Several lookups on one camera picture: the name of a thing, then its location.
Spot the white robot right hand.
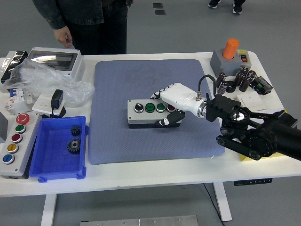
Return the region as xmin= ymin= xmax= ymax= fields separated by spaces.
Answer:
xmin=150 ymin=82 xmax=206 ymax=127

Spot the person's hand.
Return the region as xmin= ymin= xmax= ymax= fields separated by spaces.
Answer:
xmin=53 ymin=24 xmax=73 ymax=49

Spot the grey four-button control box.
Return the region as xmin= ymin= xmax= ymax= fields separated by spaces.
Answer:
xmin=127 ymin=98 xmax=183 ymax=129

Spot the grey five-button control box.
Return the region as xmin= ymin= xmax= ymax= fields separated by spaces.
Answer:
xmin=0 ymin=112 xmax=42 ymax=180

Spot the grey distribution box clear cover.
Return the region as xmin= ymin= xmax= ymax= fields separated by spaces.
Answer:
xmin=26 ymin=46 xmax=85 ymax=82

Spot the person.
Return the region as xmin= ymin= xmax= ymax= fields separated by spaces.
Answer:
xmin=32 ymin=0 xmax=136 ymax=55

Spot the clear plastic bag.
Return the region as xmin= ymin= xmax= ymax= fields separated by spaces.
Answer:
xmin=3 ymin=58 xmax=96 ymax=105

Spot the white box with black lid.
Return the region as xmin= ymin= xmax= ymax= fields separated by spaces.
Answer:
xmin=0 ymin=50 xmax=29 ymax=94

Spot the black power adapter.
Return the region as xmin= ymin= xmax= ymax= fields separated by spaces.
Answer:
xmin=50 ymin=89 xmax=64 ymax=110

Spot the orange cylinder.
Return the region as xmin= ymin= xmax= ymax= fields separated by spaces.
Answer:
xmin=222 ymin=38 xmax=240 ymax=60

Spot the grey-blue mat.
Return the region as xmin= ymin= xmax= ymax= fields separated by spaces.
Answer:
xmin=88 ymin=59 xmax=226 ymax=165

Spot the white circuit breaker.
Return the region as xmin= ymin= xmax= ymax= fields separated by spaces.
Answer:
xmin=4 ymin=87 xmax=26 ymax=111

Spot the black module green terminal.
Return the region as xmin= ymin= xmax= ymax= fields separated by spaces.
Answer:
xmin=253 ymin=75 xmax=274 ymax=96

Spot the white and yellow cardboard box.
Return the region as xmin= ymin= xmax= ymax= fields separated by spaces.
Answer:
xmin=237 ymin=108 xmax=299 ymax=162

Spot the large black gear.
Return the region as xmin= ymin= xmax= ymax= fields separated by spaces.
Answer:
xmin=66 ymin=138 xmax=82 ymax=155

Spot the black table control panel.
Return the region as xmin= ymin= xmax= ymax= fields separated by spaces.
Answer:
xmin=234 ymin=178 xmax=273 ymax=186

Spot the white table leg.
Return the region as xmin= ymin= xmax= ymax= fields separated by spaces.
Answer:
xmin=40 ymin=194 xmax=58 ymax=226
xmin=213 ymin=182 xmax=233 ymax=222

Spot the blue plastic bin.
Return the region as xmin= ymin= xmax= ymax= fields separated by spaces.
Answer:
xmin=28 ymin=115 xmax=89 ymax=183

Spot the grey metal plate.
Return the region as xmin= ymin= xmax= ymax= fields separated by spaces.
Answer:
xmin=79 ymin=215 xmax=198 ymax=226

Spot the grey switch box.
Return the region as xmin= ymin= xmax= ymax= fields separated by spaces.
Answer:
xmin=209 ymin=48 xmax=252 ymax=77

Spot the white wall socket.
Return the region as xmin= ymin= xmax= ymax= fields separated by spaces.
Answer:
xmin=32 ymin=94 xmax=64 ymax=113

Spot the white wall switch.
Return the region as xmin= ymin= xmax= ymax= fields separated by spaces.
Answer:
xmin=236 ymin=91 xmax=267 ymax=112

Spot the black adapter cord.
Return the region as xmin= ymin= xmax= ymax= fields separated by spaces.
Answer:
xmin=41 ymin=106 xmax=68 ymax=119

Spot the black cable under table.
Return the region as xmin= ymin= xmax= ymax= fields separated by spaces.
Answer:
xmin=203 ymin=183 xmax=225 ymax=226

